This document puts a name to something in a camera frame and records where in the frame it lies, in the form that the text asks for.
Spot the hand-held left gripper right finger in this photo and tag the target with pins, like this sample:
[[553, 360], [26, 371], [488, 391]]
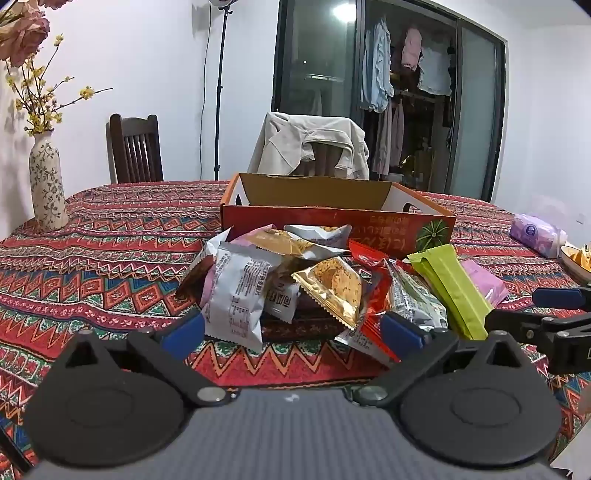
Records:
[[400, 330]]

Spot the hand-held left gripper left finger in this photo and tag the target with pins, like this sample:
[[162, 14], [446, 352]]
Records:
[[184, 331]]

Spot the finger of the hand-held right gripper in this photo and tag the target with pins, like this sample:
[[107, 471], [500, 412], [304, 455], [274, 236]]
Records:
[[517, 325], [556, 298]]

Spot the silver green snack packet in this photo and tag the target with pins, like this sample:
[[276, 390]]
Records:
[[415, 300]]

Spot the pink snack packet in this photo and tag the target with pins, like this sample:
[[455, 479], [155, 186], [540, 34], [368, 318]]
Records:
[[487, 284]]

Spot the silver white snack packet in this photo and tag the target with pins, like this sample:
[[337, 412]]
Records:
[[235, 300]]

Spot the red snack packet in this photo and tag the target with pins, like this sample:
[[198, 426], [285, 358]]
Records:
[[371, 277]]

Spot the gold snack packet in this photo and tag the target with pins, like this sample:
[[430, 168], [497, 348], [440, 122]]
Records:
[[330, 286]]

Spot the large white orange snack packet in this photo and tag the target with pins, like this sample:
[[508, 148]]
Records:
[[272, 242]]

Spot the small white orange snack packet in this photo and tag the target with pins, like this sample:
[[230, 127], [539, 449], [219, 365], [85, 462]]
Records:
[[318, 235]]

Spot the red cardboard box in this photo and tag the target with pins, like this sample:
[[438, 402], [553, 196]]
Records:
[[300, 217]]

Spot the white bowl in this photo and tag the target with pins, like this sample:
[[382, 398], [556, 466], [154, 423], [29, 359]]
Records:
[[577, 268]]

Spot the brown snack packet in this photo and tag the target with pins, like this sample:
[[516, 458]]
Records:
[[194, 277]]

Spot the purple tissue pack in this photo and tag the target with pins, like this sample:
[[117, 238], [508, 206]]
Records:
[[535, 230]]

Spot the patterned red tablecloth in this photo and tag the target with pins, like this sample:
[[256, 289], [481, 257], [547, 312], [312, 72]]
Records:
[[115, 258]]

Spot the dark wooden chair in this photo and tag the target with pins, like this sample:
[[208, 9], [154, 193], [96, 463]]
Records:
[[325, 161], [136, 152]]

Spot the pale pink hanging clothes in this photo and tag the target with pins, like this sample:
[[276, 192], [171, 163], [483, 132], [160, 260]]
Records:
[[388, 138]]

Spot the floral ceramic vase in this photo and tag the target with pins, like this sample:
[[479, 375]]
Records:
[[46, 184]]

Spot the beige jacket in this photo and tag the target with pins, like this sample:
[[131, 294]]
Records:
[[286, 138]]

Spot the black light stand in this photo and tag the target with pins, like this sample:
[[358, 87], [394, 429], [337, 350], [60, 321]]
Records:
[[220, 92]]

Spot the yellow flower branches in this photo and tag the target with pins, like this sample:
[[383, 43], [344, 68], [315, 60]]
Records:
[[39, 121]]

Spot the white hanging garment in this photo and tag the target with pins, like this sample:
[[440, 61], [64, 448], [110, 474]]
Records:
[[435, 71]]

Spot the light blue hanging shirt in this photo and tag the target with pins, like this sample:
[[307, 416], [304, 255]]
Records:
[[376, 69]]

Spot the pink hanging garment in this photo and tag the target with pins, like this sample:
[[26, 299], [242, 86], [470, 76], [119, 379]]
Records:
[[412, 48]]

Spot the glass sliding door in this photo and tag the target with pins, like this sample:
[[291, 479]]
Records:
[[318, 46]]

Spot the pink artificial flowers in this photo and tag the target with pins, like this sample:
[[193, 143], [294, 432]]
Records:
[[27, 32]]

